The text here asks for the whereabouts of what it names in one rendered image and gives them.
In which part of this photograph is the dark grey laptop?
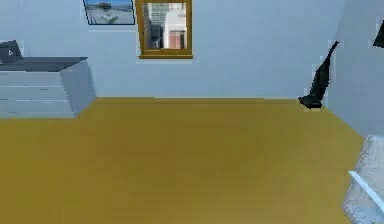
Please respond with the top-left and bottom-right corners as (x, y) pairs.
(0, 40), (24, 66)

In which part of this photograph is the black upright vacuum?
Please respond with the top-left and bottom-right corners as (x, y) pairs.
(297, 40), (340, 110)

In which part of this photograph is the wooden framed window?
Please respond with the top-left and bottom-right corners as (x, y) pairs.
(135, 0), (194, 60)

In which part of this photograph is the grey white bed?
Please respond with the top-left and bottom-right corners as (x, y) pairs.
(343, 134), (384, 224)

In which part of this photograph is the black framed wall picture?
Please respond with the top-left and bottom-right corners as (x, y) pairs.
(82, 0), (136, 26)

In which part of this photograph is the white chest of drawers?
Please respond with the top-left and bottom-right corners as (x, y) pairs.
(0, 56), (97, 120)

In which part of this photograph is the black wall object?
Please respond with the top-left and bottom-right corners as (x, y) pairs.
(372, 21), (384, 49)

